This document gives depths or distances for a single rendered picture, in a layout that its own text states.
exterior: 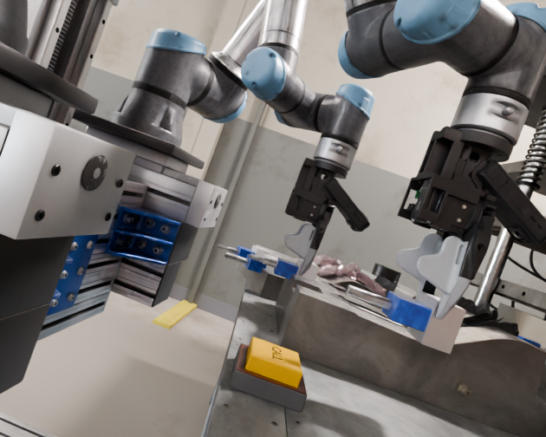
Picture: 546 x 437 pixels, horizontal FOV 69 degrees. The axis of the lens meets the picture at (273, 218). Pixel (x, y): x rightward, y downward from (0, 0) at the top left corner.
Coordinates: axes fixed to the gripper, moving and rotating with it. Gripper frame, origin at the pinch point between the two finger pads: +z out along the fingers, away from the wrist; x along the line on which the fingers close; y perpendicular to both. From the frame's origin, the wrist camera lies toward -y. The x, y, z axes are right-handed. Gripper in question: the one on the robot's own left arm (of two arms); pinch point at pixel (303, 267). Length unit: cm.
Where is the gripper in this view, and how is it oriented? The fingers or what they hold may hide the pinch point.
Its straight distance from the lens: 77.4
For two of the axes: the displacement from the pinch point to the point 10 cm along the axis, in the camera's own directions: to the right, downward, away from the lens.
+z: -3.5, 9.4, 0.2
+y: -9.4, -3.5, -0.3
